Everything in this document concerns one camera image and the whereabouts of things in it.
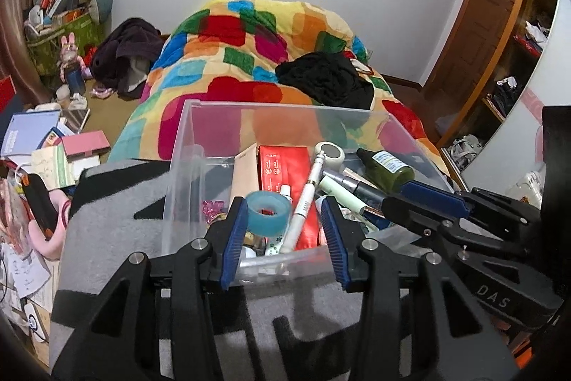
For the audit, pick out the dark clothes pile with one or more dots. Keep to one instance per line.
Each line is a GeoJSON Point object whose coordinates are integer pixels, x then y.
{"type": "Point", "coordinates": [120, 50]}

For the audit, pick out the white pen-shaped stick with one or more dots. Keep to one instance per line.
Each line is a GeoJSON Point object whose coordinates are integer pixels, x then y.
{"type": "Point", "coordinates": [305, 202]}

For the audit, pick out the blue tape roll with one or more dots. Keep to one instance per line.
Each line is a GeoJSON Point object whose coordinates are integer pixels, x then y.
{"type": "Point", "coordinates": [258, 220]}

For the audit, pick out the beige tube white cap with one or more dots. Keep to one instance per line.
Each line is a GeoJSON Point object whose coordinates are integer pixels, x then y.
{"type": "Point", "coordinates": [245, 180]}

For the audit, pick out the pale green tube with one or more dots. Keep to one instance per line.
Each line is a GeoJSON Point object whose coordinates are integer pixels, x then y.
{"type": "Point", "coordinates": [332, 186]}

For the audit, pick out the red foil packet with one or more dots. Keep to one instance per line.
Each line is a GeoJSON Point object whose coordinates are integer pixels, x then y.
{"type": "Point", "coordinates": [285, 166]}

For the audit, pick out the pink rabbit toy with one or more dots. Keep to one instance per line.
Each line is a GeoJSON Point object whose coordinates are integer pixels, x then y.
{"type": "Point", "coordinates": [71, 59]}

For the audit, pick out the white curved panel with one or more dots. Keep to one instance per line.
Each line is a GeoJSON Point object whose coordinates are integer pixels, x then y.
{"type": "Point", "coordinates": [553, 64]}

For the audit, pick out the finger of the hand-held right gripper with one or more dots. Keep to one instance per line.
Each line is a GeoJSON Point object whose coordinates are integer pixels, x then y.
{"type": "Point", "coordinates": [437, 200]}
{"type": "Point", "coordinates": [415, 220]}

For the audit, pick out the pale green booklet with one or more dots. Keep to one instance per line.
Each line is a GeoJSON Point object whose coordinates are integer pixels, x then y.
{"type": "Point", "coordinates": [51, 166]}

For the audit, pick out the black cloth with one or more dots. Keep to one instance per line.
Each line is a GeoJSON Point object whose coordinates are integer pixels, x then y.
{"type": "Point", "coordinates": [325, 77]}

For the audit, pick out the white plastic bag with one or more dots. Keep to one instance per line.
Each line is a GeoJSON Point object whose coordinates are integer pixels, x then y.
{"type": "Point", "coordinates": [528, 184]}

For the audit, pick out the clear plastic bin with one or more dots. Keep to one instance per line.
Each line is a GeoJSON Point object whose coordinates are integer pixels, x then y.
{"type": "Point", "coordinates": [214, 140]}

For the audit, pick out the pink hair clips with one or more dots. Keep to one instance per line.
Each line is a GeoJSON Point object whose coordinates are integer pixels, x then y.
{"type": "Point", "coordinates": [212, 209]}

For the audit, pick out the grey black striped mat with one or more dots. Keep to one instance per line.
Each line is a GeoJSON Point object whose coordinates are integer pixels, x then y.
{"type": "Point", "coordinates": [111, 229]}

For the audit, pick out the white shoes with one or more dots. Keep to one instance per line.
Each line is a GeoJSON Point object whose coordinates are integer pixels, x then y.
{"type": "Point", "coordinates": [466, 149]}

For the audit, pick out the wooden shelf unit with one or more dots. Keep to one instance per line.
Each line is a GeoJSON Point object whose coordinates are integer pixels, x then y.
{"type": "Point", "coordinates": [531, 50]}

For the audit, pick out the pink flat box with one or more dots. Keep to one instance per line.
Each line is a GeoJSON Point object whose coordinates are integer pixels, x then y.
{"type": "Point", "coordinates": [84, 144]}

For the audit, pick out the colourful patchwork blanket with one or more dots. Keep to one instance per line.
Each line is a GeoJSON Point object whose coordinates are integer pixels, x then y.
{"type": "Point", "coordinates": [232, 64]}

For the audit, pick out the wooden door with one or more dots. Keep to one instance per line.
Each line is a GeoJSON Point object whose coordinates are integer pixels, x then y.
{"type": "Point", "coordinates": [481, 28]}

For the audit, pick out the dark green bottle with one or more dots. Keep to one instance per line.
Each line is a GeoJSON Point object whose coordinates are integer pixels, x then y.
{"type": "Point", "coordinates": [388, 169]}

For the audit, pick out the pile of papers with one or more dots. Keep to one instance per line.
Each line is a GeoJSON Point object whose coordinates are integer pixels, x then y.
{"type": "Point", "coordinates": [24, 274]}

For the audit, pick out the blue notebook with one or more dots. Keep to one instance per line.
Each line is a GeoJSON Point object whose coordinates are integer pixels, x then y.
{"type": "Point", "coordinates": [26, 133]}

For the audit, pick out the white tape roll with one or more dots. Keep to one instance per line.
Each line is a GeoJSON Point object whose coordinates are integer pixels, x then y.
{"type": "Point", "coordinates": [330, 152]}

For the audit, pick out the dark purple bottle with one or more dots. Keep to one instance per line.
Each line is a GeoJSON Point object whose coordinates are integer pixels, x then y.
{"type": "Point", "coordinates": [368, 192]}

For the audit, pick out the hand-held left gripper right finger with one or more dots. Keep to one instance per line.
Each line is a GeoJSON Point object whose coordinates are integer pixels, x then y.
{"type": "Point", "coordinates": [334, 242]}

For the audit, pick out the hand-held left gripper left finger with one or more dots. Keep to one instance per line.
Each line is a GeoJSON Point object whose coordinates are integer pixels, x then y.
{"type": "Point", "coordinates": [234, 242]}

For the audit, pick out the red board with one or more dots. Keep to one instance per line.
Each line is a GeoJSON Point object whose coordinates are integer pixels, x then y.
{"type": "Point", "coordinates": [5, 85]}

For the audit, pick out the green storage box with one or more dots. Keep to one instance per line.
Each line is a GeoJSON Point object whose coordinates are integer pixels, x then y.
{"type": "Point", "coordinates": [49, 46]}

